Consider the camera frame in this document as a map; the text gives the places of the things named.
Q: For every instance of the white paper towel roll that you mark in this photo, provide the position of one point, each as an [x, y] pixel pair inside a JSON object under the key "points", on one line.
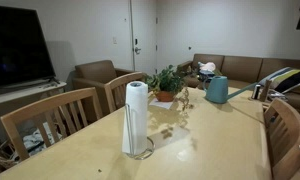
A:
{"points": [[136, 110]]}

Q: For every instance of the white paper under pot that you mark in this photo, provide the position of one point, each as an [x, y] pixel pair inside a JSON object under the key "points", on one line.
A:
{"points": [[160, 104]]}

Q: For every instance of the green plant terracotta pot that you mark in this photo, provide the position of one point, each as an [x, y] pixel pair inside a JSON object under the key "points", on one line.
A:
{"points": [[166, 81]]}

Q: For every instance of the brown leather armchair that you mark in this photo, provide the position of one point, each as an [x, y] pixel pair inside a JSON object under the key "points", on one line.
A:
{"points": [[93, 71]]}

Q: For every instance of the pink white clothes pile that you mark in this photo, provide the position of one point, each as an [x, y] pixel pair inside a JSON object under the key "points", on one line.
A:
{"points": [[207, 67]]}

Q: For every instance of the teal watering can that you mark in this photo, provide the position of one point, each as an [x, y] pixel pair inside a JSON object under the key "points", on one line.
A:
{"points": [[216, 90]]}

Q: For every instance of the small dark crumb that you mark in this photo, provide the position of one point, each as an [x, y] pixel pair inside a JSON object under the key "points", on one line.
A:
{"points": [[99, 170]]}

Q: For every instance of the brown leather sofa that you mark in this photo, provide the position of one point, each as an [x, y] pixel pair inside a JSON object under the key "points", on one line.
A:
{"points": [[243, 68]]}

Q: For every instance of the black metal can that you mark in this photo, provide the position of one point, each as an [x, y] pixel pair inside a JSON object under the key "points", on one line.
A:
{"points": [[256, 91]]}

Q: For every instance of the white television console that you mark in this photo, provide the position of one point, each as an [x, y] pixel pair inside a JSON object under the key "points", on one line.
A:
{"points": [[23, 91]]}

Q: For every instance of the white black patterned cloth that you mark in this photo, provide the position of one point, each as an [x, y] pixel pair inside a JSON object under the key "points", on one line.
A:
{"points": [[31, 141]]}

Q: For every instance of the striped cushion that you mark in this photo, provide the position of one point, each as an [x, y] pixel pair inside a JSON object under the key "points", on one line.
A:
{"points": [[286, 78]]}

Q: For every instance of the black flat screen television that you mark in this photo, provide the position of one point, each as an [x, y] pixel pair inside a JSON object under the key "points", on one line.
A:
{"points": [[16, 46]]}

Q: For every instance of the wicker basket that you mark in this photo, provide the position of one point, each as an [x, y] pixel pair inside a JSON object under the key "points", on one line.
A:
{"points": [[3, 160]]}

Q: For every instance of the small black wall knob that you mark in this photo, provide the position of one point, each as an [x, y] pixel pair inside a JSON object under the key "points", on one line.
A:
{"points": [[190, 48]]}

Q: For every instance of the white wall light switch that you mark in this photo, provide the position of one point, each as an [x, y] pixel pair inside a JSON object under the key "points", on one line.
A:
{"points": [[114, 40]]}

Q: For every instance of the wooden upright post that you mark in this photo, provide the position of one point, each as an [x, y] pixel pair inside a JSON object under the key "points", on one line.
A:
{"points": [[265, 90]]}

